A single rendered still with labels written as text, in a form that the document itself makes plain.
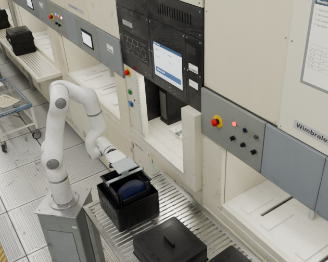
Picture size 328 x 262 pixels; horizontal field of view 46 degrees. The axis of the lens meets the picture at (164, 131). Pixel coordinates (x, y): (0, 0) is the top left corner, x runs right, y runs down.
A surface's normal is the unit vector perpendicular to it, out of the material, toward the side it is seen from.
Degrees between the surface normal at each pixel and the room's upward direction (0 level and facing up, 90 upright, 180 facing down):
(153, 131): 0
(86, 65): 90
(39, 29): 90
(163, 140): 0
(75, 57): 90
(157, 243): 0
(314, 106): 90
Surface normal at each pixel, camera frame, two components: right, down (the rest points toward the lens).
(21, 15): 0.55, 0.43
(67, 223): -0.20, 0.55
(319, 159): -0.83, 0.34
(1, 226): -0.05, -0.84
